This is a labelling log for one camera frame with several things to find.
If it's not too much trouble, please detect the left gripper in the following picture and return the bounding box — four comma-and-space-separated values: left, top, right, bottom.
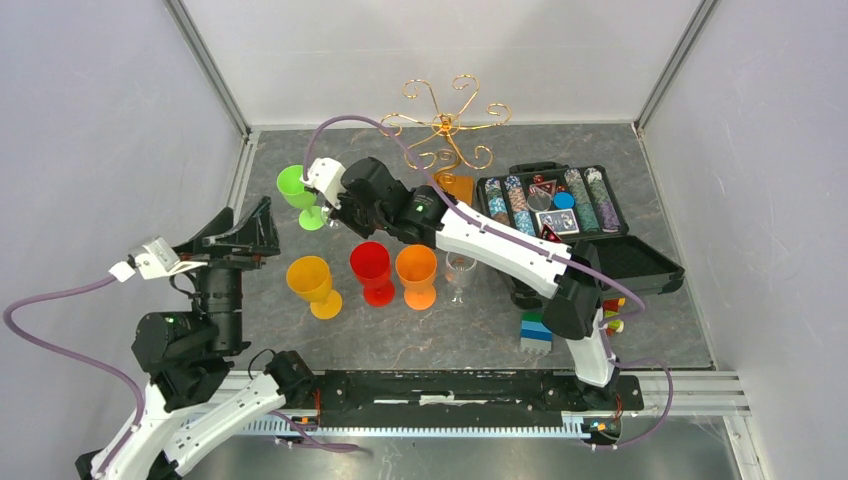
177, 194, 285, 350

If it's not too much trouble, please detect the green wine glass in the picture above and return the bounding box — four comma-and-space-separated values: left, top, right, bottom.
276, 165, 324, 231

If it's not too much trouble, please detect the red wine glass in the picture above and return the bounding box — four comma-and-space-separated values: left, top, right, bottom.
349, 241, 395, 308

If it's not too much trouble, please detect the orange wine glass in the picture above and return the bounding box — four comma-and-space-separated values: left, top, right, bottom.
395, 245, 438, 311

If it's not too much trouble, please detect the yellow wine glass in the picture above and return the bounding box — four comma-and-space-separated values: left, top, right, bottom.
286, 256, 343, 320

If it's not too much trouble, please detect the clear wine glass front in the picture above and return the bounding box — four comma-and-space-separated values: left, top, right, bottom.
445, 252, 477, 305

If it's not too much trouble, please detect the clear wine glass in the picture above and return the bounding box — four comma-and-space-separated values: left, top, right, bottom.
320, 206, 342, 229
445, 252, 477, 305

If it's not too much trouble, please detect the clear wine glass back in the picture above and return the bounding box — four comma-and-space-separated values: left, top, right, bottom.
320, 206, 342, 229

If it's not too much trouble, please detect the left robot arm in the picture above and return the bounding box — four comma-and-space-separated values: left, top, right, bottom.
75, 196, 316, 479

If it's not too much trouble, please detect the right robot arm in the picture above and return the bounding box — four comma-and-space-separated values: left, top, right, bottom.
311, 157, 618, 408

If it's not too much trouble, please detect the black poker chip case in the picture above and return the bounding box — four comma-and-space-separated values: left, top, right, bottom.
475, 162, 684, 296

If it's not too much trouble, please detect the blue green toy block stack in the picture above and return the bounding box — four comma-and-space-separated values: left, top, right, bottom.
519, 312, 553, 355

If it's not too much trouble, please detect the small colourful toy car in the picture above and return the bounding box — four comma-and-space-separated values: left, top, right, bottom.
602, 298, 626, 336

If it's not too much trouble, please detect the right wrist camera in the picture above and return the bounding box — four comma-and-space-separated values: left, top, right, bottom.
301, 158, 347, 210

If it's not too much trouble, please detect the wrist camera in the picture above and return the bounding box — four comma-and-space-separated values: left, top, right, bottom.
129, 236, 208, 280
301, 158, 347, 210

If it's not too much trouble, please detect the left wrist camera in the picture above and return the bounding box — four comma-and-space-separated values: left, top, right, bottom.
129, 236, 208, 280

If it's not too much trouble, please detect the gold wire wooden glass rack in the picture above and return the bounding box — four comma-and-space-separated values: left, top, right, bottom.
380, 74, 513, 204

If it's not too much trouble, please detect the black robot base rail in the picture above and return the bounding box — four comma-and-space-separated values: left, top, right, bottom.
286, 369, 645, 428

